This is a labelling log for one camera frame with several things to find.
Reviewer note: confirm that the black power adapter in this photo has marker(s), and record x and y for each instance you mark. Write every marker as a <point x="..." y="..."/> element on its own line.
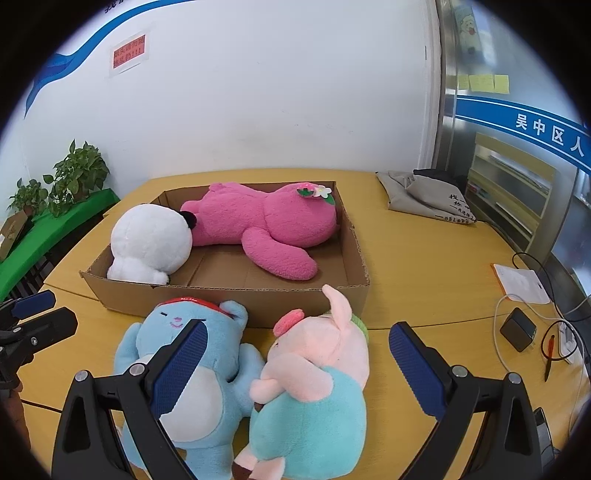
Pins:
<point x="517" y="330"/>

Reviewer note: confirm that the yellow sticky note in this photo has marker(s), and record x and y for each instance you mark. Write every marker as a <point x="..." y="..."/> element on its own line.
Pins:
<point x="501" y="84"/>
<point x="462" y="82"/>
<point x="481" y="83"/>

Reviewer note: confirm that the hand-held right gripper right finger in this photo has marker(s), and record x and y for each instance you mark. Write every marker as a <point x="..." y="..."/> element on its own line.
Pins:
<point x="411" y="369"/>

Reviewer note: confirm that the pink pig plush toy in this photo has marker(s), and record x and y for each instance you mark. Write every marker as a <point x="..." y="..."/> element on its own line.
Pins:
<point x="304" y="415"/>

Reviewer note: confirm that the red black pen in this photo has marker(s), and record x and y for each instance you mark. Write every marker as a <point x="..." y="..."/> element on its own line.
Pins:
<point x="550" y="355"/>

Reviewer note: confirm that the blue wall stripe decal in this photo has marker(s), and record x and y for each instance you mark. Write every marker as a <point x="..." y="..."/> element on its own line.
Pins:
<point x="69" y="57"/>

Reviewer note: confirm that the person's left forearm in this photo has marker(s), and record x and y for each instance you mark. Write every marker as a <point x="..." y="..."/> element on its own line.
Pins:
<point x="14" y="422"/>

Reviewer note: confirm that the large potted green plant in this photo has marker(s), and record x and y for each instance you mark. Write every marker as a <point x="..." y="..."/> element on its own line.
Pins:
<point x="78" y="175"/>

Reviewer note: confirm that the blue plush toy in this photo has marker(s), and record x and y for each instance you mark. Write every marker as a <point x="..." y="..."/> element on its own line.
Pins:
<point x="226" y="341"/>

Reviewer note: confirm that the small open cardboard carton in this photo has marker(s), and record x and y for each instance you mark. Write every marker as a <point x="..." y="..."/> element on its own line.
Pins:
<point x="11" y="235"/>

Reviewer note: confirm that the magenta bear plush toy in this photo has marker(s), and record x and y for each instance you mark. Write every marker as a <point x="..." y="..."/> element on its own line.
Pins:
<point x="277" y="221"/>

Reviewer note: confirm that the blue glass banner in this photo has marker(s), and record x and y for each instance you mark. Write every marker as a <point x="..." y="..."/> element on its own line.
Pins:
<point x="508" y="115"/>

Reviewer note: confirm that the grey cloth bag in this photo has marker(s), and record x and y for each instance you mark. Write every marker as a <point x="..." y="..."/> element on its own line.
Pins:
<point x="425" y="198"/>

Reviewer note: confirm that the green table cloth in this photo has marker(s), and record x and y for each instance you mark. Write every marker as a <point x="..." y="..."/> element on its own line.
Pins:
<point x="55" y="226"/>

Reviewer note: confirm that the metal display shelf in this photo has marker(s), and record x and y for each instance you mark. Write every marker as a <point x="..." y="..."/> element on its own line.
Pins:
<point x="508" y="194"/>

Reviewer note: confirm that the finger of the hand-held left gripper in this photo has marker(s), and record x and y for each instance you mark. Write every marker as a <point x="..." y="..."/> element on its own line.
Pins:
<point x="34" y="302"/>
<point x="51" y="330"/>

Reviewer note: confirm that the white panda plush toy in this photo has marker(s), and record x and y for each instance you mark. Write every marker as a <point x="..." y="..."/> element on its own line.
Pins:
<point x="147" y="240"/>

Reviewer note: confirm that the brown cardboard box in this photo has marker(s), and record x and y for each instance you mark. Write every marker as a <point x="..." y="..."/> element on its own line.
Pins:
<point x="277" y="303"/>

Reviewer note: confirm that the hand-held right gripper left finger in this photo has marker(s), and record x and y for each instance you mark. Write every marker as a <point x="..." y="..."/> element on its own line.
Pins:
<point x="182" y="369"/>

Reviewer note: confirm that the red wall sign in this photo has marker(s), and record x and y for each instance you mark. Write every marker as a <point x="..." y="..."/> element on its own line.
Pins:
<point x="130" y="55"/>

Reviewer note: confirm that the white power strip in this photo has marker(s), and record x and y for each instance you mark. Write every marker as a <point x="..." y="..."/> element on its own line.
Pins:
<point x="569" y="344"/>

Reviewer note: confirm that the cartoon sheep poster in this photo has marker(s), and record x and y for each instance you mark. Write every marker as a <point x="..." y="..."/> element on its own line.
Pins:
<point x="468" y="30"/>

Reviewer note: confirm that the small potted green plant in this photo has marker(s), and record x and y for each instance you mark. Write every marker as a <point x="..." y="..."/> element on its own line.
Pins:
<point x="27" y="198"/>

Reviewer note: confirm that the black device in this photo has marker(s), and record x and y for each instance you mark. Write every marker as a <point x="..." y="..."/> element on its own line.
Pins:
<point x="542" y="438"/>

